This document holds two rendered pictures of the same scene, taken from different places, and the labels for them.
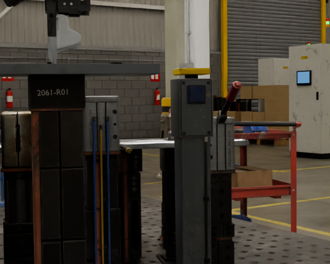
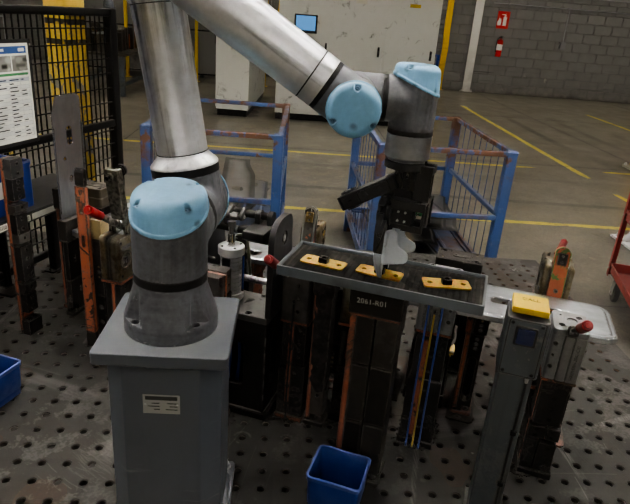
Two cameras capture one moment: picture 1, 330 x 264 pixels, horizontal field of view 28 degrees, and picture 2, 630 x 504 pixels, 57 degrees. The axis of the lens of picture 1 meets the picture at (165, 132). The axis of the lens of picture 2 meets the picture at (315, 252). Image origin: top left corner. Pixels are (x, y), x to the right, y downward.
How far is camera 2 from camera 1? 60 cm
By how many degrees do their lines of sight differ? 34
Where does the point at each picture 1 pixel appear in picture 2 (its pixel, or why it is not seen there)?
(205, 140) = (525, 381)
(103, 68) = (421, 298)
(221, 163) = (561, 375)
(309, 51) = not seen: outside the picture
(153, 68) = (475, 310)
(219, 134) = (565, 347)
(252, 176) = not seen: outside the picture
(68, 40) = (394, 258)
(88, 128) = (422, 308)
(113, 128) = (448, 314)
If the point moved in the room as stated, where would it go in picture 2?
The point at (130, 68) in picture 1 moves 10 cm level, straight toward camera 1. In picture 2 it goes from (449, 304) to (431, 329)
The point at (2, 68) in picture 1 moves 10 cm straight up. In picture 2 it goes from (323, 278) to (327, 225)
